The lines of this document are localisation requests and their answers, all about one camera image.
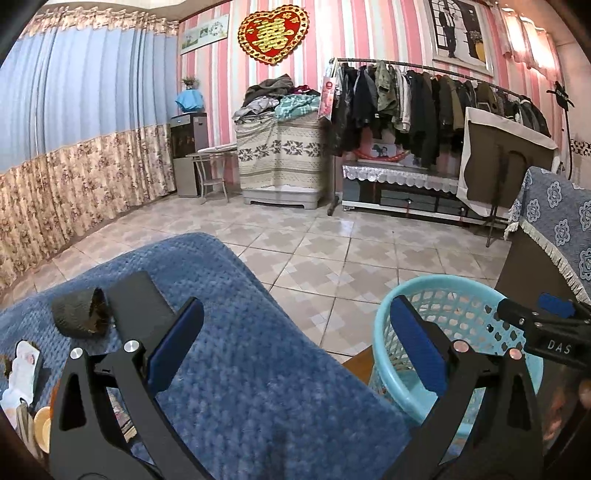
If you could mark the dark wooden cabinet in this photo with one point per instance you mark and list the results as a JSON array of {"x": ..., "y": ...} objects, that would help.
[{"x": 521, "y": 263}]

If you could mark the pink printed box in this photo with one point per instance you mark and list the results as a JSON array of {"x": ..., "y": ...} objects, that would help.
[{"x": 383, "y": 150}]

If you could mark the blue floral fringed cloth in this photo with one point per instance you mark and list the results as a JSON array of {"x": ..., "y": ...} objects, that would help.
[{"x": 554, "y": 217}]

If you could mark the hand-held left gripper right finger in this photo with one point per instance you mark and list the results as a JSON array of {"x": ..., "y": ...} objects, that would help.
[{"x": 418, "y": 346}]

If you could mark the teal plastic mesh basket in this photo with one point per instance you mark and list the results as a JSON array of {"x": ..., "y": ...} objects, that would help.
[{"x": 443, "y": 280}]

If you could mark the pink hanging bag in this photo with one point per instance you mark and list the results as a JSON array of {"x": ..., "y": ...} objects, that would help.
[{"x": 327, "y": 99}]

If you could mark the cream round lid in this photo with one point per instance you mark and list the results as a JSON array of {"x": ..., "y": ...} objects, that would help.
[{"x": 42, "y": 429}]

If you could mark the pink sheer curtain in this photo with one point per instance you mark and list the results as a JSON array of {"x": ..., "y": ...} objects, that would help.
[{"x": 526, "y": 41}]

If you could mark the pile of clothes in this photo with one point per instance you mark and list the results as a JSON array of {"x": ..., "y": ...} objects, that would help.
[{"x": 277, "y": 99}]

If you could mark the blue knitted blanket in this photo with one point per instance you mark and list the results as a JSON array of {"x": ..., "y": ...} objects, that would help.
[{"x": 258, "y": 369}]

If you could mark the black coat stand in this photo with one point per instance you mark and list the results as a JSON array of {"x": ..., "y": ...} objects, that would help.
[{"x": 569, "y": 138}]

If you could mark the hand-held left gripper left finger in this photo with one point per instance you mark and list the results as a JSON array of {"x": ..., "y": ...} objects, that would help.
[{"x": 175, "y": 341}]

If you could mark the grey water dispenser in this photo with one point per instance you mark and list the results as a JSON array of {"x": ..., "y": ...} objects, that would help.
[{"x": 187, "y": 175}]

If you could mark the dark television stand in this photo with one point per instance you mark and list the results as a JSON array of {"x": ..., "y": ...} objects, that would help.
[{"x": 406, "y": 203}]

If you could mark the wooden table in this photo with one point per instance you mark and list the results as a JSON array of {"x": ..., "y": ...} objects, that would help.
[{"x": 358, "y": 367}]

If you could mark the beige patterned cover cloth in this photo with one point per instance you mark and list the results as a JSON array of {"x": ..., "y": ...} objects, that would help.
[{"x": 277, "y": 157}]

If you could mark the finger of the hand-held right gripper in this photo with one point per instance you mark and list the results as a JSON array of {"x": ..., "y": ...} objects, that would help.
[
  {"x": 531, "y": 317},
  {"x": 556, "y": 303}
]

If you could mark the blue and floral curtain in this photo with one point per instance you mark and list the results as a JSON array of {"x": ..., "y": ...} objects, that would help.
[{"x": 69, "y": 115}]

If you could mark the white lace cloth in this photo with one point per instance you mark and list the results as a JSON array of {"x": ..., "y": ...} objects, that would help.
[{"x": 397, "y": 174}]

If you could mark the long framed wall picture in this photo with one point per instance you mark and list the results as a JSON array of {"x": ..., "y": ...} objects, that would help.
[{"x": 203, "y": 33}]

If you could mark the framed wall poster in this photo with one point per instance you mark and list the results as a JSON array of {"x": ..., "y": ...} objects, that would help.
[{"x": 461, "y": 37}]

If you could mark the row of hanging clothes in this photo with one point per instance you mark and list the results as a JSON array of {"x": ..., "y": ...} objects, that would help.
[{"x": 415, "y": 106}]

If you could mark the red heart wall decoration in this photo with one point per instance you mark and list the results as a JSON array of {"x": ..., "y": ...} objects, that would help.
[{"x": 272, "y": 32}]

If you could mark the white sock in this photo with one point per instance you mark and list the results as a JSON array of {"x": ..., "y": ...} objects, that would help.
[{"x": 23, "y": 374}]

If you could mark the metal clothes rack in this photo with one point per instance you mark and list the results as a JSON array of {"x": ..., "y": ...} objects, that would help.
[{"x": 333, "y": 194}]

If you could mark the blue wrapped potted plant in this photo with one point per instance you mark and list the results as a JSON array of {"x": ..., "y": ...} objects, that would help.
[{"x": 190, "y": 100}]

